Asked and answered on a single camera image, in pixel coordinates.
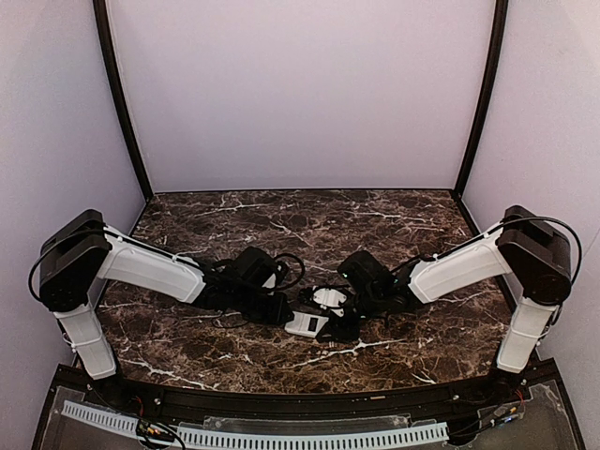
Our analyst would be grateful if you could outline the white remote control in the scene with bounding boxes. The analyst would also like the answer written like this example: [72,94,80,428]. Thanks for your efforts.
[284,311,328,338]

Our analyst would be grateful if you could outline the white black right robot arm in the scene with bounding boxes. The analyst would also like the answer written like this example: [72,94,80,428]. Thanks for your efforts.
[316,205,582,374]

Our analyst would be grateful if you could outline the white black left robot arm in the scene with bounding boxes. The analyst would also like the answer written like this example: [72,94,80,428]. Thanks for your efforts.
[27,209,294,381]

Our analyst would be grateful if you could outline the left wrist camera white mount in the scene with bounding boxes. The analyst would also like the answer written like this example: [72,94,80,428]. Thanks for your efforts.
[262,264,289,290]

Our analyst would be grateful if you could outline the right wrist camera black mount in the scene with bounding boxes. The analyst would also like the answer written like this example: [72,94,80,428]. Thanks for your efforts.
[298,286,348,310]

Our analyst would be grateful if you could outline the black front rail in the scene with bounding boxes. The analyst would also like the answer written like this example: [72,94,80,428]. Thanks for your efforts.
[55,365,559,426]

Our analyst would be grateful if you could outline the white slotted cable duct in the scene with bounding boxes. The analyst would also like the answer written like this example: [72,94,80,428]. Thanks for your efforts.
[61,400,449,449]

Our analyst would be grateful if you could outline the black corner frame post left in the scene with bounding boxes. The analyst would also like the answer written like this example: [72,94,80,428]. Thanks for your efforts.
[92,0,154,203]

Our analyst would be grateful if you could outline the black corner frame post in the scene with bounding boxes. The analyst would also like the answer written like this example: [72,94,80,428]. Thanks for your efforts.
[454,0,509,198]
[92,0,154,203]

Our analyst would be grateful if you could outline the black corner frame post right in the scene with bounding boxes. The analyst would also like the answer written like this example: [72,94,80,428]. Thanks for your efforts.
[454,0,509,198]

